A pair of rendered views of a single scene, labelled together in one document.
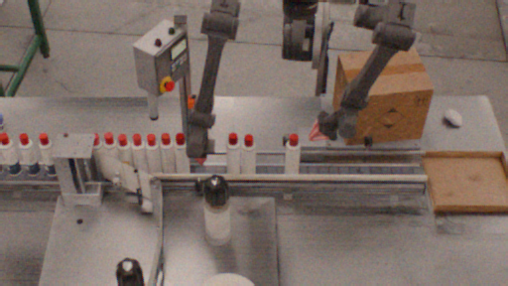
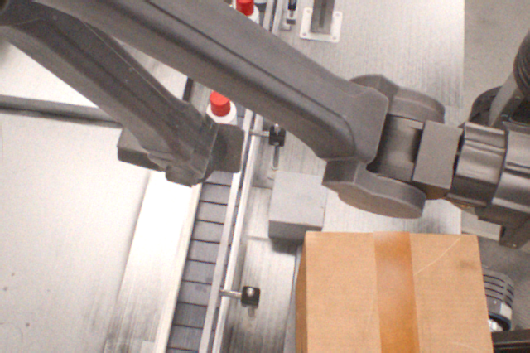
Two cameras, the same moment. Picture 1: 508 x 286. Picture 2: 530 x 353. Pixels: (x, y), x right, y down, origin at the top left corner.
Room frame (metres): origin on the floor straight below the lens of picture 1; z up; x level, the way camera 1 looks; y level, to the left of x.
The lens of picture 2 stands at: (1.78, -0.96, 1.92)
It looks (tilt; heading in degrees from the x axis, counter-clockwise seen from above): 64 degrees down; 90
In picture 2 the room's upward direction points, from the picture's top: 1 degrees clockwise
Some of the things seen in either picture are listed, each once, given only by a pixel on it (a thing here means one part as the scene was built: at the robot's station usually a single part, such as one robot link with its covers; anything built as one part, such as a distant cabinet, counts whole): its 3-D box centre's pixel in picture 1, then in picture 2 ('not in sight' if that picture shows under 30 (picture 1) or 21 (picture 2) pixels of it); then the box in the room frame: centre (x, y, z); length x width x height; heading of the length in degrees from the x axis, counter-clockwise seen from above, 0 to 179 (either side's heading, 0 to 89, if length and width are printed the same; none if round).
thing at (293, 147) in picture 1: (292, 155); (223, 128); (1.70, -0.41, 0.98); 0.05 x 0.05 x 0.20
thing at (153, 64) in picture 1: (162, 58); not in sight; (1.84, 0.02, 1.38); 0.17 x 0.10 x 0.19; 137
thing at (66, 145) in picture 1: (73, 145); not in sight; (1.70, 0.36, 1.14); 0.14 x 0.11 x 0.01; 82
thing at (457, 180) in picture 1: (469, 180); not in sight; (1.61, -1.06, 0.85); 0.30 x 0.26 x 0.04; 82
